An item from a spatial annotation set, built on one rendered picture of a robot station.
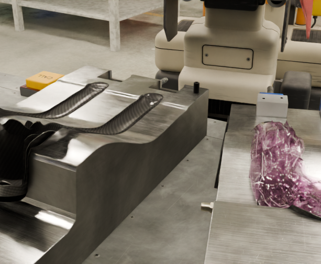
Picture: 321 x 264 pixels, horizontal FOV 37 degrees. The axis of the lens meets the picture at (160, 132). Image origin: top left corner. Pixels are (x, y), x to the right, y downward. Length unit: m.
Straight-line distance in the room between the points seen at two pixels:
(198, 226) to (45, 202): 0.20
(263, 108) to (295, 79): 0.50
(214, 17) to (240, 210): 0.74
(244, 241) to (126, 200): 0.23
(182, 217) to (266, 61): 0.58
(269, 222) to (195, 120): 0.36
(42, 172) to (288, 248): 0.28
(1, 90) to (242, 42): 0.55
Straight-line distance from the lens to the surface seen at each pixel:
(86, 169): 0.54
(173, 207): 0.68
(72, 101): 0.81
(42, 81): 1.04
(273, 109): 0.83
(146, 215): 0.67
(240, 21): 1.16
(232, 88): 1.14
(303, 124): 0.82
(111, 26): 3.97
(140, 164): 0.66
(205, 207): 0.61
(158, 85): 0.87
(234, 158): 0.62
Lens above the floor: 1.20
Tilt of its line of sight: 27 degrees down
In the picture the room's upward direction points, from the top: straight up
